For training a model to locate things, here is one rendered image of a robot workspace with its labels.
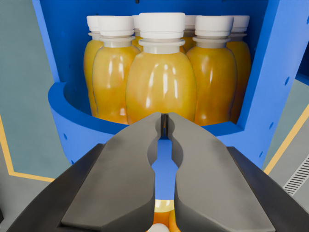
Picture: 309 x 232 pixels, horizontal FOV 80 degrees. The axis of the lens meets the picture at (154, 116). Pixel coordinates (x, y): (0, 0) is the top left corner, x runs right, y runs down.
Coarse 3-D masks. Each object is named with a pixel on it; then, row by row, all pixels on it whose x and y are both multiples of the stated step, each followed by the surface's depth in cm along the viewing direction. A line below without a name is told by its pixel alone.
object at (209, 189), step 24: (168, 120) 11; (192, 144) 9; (216, 144) 9; (192, 168) 7; (216, 168) 7; (192, 192) 6; (216, 192) 6; (240, 192) 6; (192, 216) 6; (216, 216) 6; (240, 216) 6; (264, 216) 6
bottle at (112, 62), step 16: (112, 48) 20; (128, 48) 21; (96, 64) 21; (112, 64) 20; (128, 64) 20; (96, 80) 21; (112, 80) 20; (96, 96) 22; (112, 96) 21; (112, 112) 22
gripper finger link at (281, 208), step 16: (240, 160) 8; (256, 176) 7; (256, 192) 6; (272, 192) 6; (272, 208) 6; (288, 208) 6; (304, 208) 6; (272, 224) 5; (288, 224) 5; (304, 224) 5
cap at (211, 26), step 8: (200, 16) 19; (208, 16) 18; (216, 16) 18; (224, 16) 18; (232, 16) 19; (200, 24) 19; (208, 24) 18; (216, 24) 18; (224, 24) 18; (232, 24) 19; (200, 32) 19; (208, 32) 19; (216, 32) 19; (224, 32) 19
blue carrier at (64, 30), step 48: (48, 0) 21; (96, 0) 29; (144, 0) 32; (192, 0) 32; (240, 0) 27; (288, 0) 10; (48, 48) 22; (288, 48) 12; (48, 96) 20; (96, 144) 15; (240, 144) 15
